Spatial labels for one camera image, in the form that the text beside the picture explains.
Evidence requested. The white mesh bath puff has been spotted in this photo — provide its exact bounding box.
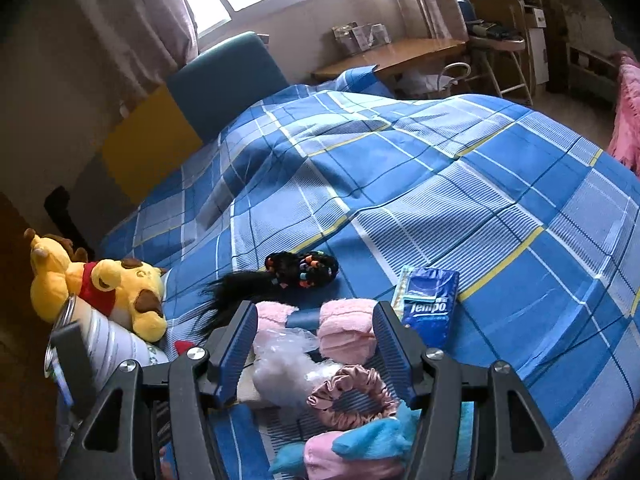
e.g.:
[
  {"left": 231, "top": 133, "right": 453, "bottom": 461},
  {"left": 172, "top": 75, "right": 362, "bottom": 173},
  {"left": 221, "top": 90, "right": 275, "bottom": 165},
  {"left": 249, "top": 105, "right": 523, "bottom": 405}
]
[{"left": 250, "top": 327, "right": 346, "bottom": 408}]

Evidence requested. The yellow Winnie the Pooh plush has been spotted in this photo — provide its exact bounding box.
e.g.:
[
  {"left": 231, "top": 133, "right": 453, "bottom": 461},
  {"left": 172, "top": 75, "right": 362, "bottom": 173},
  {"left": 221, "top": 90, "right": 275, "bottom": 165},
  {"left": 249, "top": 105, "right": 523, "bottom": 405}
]
[{"left": 24, "top": 228, "right": 168, "bottom": 343}]

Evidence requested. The pink satin scrunchie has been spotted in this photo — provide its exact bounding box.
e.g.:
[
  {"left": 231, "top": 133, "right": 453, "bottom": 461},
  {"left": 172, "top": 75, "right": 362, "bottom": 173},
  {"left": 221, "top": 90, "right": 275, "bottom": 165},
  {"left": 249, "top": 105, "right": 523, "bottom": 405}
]
[{"left": 306, "top": 365, "right": 401, "bottom": 433}]

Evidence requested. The black rolled mat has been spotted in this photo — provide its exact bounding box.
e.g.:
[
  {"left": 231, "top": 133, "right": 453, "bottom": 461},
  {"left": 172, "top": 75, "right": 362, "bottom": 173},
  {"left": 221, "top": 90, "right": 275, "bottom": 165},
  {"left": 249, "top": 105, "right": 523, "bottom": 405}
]
[{"left": 44, "top": 185, "right": 96, "bottom": 261}]

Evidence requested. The black beaded hair wig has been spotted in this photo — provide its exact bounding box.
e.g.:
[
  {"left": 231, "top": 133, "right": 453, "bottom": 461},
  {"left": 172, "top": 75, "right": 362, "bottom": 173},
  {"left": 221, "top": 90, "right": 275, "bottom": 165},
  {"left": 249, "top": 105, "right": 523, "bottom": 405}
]
[{"left": 192, "top": 250, "right": 340, "bottom": 346}]

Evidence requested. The blue yellow grey headboard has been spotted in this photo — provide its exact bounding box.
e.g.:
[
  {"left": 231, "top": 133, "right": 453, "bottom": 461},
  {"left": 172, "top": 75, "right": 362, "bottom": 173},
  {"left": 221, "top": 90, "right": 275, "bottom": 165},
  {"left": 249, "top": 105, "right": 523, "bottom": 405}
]
[{"left": 70, "top": 31, "right": 291, "bottom": 261}]

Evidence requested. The blue plaid blanket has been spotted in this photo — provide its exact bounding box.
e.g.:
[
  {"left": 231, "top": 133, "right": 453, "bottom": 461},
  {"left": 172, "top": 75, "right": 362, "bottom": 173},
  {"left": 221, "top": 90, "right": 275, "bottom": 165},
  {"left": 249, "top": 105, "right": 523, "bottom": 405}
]
[{"left": 55, "top": 77, "right": 640, "bottom": 480}]

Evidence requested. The wooden desk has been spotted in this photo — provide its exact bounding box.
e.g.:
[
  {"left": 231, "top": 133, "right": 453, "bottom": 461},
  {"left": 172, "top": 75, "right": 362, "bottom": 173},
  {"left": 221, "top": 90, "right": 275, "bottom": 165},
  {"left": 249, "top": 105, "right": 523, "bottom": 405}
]
[{"left": 311, "top": 37, "right": 468, "bottom": 83}]

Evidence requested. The blue plush toy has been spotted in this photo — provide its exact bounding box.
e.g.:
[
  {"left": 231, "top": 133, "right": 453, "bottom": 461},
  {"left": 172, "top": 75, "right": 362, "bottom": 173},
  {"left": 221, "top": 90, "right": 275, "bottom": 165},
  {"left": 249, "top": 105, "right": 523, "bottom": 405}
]
[{"left": 270, "top": 402, "right": 426, "bottom": 480}]

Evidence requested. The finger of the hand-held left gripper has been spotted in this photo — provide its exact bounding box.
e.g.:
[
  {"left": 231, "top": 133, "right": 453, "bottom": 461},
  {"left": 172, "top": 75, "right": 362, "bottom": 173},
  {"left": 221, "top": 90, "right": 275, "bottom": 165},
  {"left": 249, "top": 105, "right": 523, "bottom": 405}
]
[{"left": 50, "top": 322, "right": 98, "bottom": 413}]

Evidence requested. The white cabinet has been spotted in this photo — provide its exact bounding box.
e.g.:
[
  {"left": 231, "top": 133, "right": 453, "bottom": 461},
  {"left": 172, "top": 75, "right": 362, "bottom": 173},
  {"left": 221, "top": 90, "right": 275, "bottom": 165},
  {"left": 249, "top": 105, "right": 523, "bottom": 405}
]
[{"left": 522, "top": 5, "right": 551, "bottom": 86}]

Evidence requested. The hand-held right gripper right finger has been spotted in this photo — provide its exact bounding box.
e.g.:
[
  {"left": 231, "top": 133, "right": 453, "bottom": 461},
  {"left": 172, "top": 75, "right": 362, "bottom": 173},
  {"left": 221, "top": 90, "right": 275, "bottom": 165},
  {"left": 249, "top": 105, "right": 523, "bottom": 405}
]
[{"left": 372, "top": 301, "right": 576, "bottom": 480}]

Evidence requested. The blue tissue pack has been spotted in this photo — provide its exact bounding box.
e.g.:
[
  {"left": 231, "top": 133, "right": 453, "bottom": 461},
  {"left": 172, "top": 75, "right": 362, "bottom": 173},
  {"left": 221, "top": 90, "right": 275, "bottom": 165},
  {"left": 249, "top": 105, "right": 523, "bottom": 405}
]
[{"left": 391, "top": 266, "right": 461, "bottom": 350}]

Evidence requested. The pink fuzzy blanket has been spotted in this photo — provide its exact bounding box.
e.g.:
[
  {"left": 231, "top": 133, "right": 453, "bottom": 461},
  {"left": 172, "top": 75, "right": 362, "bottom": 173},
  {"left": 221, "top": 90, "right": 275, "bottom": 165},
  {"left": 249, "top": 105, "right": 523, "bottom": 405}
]
[{"left": 606, "top": 52, "right": 640, "bottom": 176}]

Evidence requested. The blue plaid pillow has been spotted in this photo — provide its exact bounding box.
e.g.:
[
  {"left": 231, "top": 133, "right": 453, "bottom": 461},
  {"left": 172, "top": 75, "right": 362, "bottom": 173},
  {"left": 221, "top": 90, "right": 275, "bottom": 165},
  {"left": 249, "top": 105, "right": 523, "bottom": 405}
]
[{"left": 332, "top": 64, "right": 396, "bottom": 98}]

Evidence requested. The clear acrylic organizer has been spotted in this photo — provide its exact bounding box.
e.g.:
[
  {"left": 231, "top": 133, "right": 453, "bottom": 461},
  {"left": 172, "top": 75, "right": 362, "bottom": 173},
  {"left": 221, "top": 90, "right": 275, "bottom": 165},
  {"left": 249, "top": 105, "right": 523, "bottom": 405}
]
[{"left": 332, "top": 22, "right": 393, "bottom": 56}]

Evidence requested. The white protein powder can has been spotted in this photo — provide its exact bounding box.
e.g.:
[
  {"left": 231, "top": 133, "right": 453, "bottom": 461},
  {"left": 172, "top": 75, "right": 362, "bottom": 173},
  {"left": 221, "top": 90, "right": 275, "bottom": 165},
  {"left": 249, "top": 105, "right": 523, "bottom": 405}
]
[{"left": 44, "top": 294, "right": 171, "bottom": 411}]

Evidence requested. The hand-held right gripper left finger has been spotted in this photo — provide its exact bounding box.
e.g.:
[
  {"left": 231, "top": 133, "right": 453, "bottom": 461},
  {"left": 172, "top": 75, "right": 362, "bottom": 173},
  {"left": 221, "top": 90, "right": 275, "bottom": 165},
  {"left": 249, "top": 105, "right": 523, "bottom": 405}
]
[{"left": 57, "top": 301, "right": 259, "bottom": 480}]

